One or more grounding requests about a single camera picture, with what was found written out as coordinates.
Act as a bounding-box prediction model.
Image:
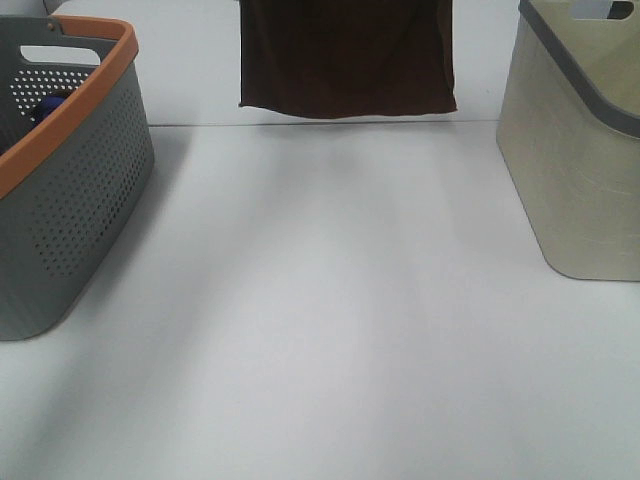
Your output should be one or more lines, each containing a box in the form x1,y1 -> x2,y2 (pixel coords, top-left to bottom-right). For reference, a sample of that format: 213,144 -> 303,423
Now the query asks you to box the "brown towel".
239,1 -> 457,119

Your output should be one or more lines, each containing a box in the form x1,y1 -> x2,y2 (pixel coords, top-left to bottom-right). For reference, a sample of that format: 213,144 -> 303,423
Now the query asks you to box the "beige grey-rimmed basket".
496,1 -> 639,282

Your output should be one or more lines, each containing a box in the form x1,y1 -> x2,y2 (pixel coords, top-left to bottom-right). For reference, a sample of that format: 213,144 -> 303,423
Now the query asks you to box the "grey orange-rimmed laundry basket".
1,15 -> 154,341

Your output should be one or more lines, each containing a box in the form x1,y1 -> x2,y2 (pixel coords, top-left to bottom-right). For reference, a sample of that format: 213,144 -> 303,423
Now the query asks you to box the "blue towel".
31,95 -> 66,125

